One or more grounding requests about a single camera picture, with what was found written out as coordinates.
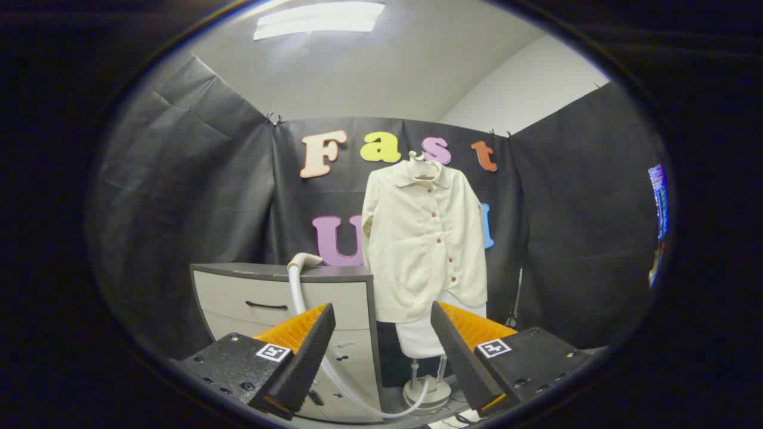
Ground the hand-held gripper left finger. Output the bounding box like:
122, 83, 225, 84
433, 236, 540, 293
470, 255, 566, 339
178, 303, 337, 421

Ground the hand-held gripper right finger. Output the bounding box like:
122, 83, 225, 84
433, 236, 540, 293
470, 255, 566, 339
430, 301, 597, 419

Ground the cream button-up shirt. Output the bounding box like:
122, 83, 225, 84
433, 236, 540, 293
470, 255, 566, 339
361, 158, 488, 324

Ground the white mannequin stand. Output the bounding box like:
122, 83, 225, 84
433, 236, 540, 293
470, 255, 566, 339
395, 150, 486, 416

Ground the grey drawer cabinet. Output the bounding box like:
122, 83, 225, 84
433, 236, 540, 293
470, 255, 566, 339
190, 263, 383, 424

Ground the black backdrop cloth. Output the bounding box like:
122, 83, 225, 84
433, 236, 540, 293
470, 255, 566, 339
89, 55, 668, 361

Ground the computer screen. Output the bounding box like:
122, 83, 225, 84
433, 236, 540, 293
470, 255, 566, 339
648, 164, 669, 240

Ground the ceiling light panel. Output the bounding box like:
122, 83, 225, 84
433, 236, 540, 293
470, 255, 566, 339
253, 1, 387, 41

